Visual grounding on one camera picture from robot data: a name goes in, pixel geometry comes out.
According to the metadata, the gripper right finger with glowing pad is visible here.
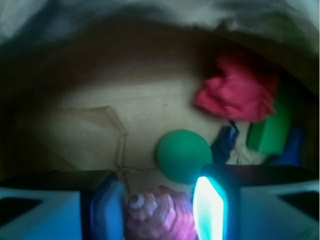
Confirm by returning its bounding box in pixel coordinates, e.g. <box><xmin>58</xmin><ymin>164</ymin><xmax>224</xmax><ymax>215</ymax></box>
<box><xmin>192</xmin><ymin>164</ymin><xmax>320</xmax><ymax>240</ymax></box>

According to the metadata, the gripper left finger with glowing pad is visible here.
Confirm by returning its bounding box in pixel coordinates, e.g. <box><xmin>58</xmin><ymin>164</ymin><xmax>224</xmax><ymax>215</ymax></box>
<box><xmin>0</xmin><ymin>170</ymin><xmax>125</xmax><ymax>240</ymax></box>

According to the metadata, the orange spiral sea shell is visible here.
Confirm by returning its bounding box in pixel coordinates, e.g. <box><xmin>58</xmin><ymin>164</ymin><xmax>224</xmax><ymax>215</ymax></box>
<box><xmin>124</xmin><ymin>185</ymin><xmax>198</xmax><ymax>240</ymax></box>

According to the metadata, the green dimpled ball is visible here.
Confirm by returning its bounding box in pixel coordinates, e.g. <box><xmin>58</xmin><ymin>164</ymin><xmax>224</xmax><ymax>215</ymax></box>
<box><xmin>155</xmin><ymin>129</ymin><xmax>213</xmax><ymax>185</ymax></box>

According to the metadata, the green rectangular block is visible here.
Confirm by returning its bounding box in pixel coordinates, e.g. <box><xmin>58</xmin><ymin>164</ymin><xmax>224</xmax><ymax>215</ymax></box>
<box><xmin>246</xmin><ymin>86</ymin><xmax>298</xmax><ymax>155</ymax></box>

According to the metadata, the blue plastic bottle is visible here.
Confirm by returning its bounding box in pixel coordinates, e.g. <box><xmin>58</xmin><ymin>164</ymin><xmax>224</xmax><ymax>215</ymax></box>
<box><xmin>267</xmin><ymin>127</ymin><xmax>306</xmax><ymax>168</ymax></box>

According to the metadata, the crumpled red paper ball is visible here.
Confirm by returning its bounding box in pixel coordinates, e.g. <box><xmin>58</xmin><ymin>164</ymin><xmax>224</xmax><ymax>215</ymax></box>
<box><xmin>194</xmin><ymin>50</ymin><xmax>280</xmax><ymax>123</ymax></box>

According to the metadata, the crumpled brown paper bag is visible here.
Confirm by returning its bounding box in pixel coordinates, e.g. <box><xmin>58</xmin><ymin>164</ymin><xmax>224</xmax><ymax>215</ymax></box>
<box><xmin>0</xmin><ymin>0</ymin><xmax>320</xmax><ymax>192</ymax></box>

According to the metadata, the dark blue rope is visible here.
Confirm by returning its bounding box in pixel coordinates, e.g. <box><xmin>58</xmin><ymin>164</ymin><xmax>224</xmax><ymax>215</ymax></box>
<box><xmin>210</xmin><ymin>121</ymin><xmax>240</xmax><ymax>165</ymax></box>

